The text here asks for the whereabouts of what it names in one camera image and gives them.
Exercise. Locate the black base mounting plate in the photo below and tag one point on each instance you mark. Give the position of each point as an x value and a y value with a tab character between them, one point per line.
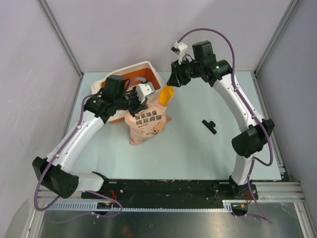
173	193

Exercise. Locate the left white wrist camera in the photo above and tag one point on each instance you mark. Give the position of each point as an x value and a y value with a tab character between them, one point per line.
144	91

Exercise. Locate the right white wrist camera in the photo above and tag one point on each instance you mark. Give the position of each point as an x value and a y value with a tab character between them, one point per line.
181	50

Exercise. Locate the pink cat litter bag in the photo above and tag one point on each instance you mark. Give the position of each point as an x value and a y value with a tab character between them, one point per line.
149	122

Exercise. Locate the aluminium frame rail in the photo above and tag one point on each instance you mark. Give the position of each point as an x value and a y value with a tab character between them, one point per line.
274	190

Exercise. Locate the yellow plastic litter scoop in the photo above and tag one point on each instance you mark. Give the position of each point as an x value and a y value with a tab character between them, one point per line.
166	95

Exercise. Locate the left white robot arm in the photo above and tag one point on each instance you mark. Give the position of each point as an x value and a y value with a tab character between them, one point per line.
54	171

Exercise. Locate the white orange litter box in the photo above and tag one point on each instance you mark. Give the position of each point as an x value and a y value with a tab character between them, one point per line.
148	74

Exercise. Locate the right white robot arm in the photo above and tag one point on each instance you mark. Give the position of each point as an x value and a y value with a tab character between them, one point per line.
255	130

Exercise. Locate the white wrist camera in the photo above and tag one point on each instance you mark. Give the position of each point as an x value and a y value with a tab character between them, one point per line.
181	50
144	91

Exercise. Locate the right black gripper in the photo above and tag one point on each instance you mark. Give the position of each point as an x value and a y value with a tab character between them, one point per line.
177	78

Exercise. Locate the black bag sealing clip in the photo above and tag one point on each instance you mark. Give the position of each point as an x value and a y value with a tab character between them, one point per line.
210	125

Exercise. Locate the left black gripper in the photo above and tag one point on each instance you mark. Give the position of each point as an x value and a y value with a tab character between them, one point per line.
138	106

